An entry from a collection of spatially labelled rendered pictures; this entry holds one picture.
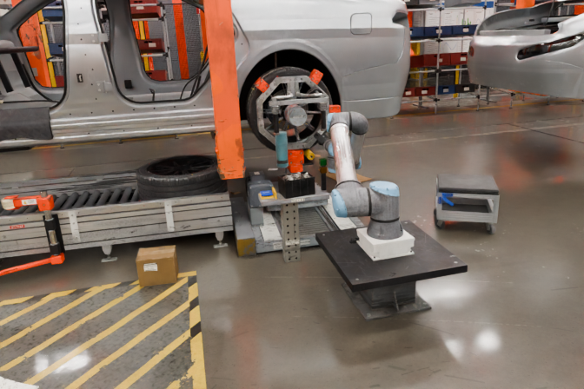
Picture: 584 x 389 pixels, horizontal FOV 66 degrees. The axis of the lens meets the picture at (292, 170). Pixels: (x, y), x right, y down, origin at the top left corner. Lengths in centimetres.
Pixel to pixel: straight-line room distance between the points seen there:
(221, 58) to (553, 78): 311
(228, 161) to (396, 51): 160
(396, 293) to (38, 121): 263
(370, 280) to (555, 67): 315
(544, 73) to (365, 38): 190
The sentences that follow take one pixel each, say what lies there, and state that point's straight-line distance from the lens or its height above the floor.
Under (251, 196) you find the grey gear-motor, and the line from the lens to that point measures 324.
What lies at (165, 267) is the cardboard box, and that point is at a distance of 288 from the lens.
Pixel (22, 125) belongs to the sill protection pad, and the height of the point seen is 90.
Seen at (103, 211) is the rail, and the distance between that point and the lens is 322.
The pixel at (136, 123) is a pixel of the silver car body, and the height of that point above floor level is 85.
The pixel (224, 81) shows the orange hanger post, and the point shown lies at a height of 116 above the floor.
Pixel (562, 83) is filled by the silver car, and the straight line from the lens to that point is 483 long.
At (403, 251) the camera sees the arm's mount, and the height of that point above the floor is 33.
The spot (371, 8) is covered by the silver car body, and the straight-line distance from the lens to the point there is 364.
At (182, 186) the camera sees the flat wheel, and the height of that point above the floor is 44.
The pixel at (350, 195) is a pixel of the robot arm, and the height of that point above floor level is 62.
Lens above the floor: 142
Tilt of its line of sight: 17 degrees down
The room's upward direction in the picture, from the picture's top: 3 degrees counter-clockwise
